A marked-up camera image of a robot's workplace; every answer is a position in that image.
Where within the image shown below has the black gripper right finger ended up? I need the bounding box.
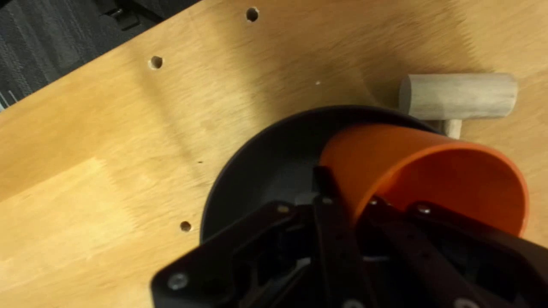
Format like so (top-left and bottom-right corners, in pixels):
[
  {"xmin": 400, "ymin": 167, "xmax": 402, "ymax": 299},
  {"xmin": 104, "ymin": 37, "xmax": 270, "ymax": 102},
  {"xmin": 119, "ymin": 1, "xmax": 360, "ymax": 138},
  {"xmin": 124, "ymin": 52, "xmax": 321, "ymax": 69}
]
[{"xmin": 360, "ymin": 196, "xmax": 548, "ymax": 308}]

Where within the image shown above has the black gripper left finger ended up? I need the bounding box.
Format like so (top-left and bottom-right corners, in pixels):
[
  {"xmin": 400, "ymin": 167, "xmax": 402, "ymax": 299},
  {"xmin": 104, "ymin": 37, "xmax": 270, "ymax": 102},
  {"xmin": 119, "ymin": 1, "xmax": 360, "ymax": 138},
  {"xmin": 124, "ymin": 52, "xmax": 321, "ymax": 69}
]
[{"xmin": 150, "ymin": 165, "xmax": 371, "ymax": 308}]

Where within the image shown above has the orange plastic cup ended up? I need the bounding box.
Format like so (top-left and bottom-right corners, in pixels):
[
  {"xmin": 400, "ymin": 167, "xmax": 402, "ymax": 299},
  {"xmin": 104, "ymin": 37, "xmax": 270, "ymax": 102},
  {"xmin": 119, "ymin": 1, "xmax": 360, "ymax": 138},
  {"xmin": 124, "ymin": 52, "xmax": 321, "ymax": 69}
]
[{"xmin": 318, "ymin": 122, "xmax": 533, "ymax": 235}]

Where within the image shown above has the black bowl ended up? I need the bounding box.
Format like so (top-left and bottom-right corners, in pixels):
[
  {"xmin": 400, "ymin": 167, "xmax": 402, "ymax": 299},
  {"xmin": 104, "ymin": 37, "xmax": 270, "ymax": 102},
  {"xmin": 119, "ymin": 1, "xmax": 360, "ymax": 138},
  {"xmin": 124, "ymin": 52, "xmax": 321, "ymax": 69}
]
[{"xmin": 199, "ymin": 104, "xmax": 443, "ymax": 246}]

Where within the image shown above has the small wooden mallet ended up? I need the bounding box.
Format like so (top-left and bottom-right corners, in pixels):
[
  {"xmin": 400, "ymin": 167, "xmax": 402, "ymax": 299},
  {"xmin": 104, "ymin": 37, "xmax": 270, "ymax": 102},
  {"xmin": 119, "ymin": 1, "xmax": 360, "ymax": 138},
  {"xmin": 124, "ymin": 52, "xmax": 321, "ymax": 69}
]
[{"xmin": 398, "ymin": 71, "xmax": 521, "ymax": 140}]

